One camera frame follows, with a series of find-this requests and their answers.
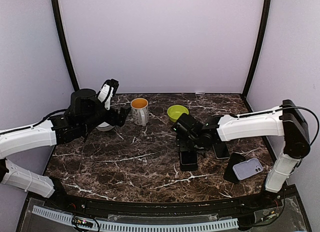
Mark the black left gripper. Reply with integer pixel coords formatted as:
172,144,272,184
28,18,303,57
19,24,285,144
81,104,131,134

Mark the black phone case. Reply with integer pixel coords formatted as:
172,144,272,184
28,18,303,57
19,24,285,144
179,153,198,171

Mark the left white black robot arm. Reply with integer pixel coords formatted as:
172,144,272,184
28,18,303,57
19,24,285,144
0,89,131,210

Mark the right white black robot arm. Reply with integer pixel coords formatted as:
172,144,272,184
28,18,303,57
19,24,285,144
172,100,312,209

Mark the black phone under lavender case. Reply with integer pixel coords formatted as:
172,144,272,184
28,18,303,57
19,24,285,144
223,152,246,184

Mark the white scalloped bowl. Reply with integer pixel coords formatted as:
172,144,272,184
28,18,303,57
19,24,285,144
96,122,115,132

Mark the white mug orange inside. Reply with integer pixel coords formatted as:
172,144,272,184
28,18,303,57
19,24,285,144
130,98,149,127

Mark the green bowl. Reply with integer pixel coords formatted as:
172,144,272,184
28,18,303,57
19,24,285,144
167,105,189,123

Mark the white-edged smartphone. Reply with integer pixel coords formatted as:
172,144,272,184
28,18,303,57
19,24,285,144
212,143,230,159

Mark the small circuit board with leds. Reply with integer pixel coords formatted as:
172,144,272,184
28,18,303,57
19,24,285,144
71,216,94,228

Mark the black front table rail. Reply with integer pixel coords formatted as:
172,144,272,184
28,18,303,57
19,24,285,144
45,191,284,218

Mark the white slotted cable duct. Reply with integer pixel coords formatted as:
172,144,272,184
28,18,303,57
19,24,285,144
31,205,238,232

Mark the left black frame post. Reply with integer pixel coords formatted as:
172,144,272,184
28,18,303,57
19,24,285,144
51,0,80,91

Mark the black frame post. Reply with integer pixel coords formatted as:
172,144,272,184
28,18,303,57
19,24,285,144
241,0,271,100
51,0,80,91

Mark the right black frame post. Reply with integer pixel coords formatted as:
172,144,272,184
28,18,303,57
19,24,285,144
241,0,271,100

